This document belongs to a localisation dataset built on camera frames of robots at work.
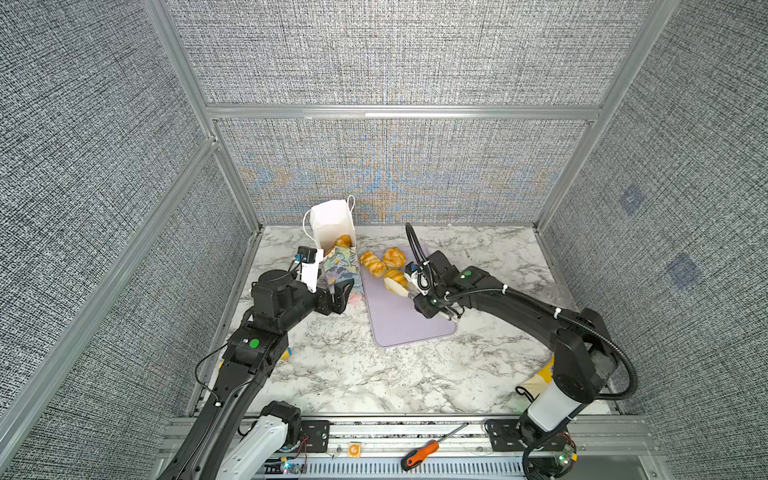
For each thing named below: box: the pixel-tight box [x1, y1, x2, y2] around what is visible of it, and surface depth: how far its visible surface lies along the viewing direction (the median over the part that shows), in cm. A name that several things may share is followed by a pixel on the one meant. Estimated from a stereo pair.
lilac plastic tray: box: [361, 268, 457, 347], surface depth 93 cm
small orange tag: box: [347, 442, 361, 458], surface depth 73 cm
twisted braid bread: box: [359, 251, 387, 278], surface depth 105 cm
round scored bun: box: [383, 247, 406, 269], surface depth 108 cm
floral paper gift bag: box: [303, 195, 364, 299], surface depth 90 cm
